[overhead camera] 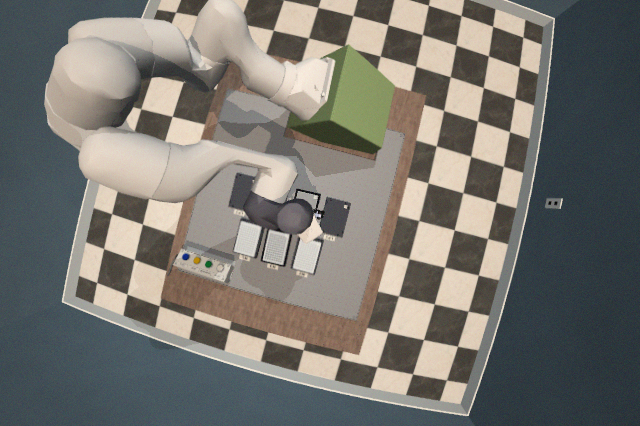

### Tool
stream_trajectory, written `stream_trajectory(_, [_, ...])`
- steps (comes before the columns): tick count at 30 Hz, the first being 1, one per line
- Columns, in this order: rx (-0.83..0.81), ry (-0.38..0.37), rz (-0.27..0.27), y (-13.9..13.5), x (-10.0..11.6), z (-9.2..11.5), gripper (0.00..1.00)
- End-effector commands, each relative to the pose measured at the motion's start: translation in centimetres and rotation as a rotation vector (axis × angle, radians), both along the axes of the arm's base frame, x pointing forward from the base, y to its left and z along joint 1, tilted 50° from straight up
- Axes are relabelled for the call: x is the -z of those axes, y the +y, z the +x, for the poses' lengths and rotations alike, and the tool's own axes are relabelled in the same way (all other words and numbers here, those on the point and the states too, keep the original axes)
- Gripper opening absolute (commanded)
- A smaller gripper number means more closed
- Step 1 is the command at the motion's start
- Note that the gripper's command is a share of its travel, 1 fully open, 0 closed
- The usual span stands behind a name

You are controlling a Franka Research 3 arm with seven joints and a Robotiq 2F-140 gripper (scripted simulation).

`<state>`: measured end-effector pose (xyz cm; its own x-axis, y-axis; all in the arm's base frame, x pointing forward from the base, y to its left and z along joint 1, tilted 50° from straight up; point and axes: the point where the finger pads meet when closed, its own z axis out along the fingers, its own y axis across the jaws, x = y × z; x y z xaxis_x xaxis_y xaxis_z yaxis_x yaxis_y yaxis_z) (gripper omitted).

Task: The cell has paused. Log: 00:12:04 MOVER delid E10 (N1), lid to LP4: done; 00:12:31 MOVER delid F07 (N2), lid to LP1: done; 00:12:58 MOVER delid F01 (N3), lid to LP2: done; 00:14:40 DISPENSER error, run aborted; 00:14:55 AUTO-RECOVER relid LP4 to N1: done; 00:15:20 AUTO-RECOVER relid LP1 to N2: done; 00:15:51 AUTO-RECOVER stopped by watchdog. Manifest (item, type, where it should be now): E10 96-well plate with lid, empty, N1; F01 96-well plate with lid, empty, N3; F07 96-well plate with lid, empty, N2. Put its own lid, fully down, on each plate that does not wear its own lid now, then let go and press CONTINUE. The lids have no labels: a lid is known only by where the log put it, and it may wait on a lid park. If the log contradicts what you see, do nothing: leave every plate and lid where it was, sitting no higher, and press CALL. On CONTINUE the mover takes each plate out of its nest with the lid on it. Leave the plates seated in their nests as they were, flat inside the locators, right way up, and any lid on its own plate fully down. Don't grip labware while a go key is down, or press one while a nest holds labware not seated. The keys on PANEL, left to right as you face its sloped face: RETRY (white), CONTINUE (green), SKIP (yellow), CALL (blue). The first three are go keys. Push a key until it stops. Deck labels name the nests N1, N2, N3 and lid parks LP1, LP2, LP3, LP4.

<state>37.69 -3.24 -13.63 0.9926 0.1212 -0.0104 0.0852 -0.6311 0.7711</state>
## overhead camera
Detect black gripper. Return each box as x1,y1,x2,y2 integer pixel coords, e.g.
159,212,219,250
313,208,325,220

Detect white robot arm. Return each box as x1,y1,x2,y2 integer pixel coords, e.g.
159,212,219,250
44,0,335,244

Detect grey button panel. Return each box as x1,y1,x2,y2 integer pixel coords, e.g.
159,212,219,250
167,246,236,284

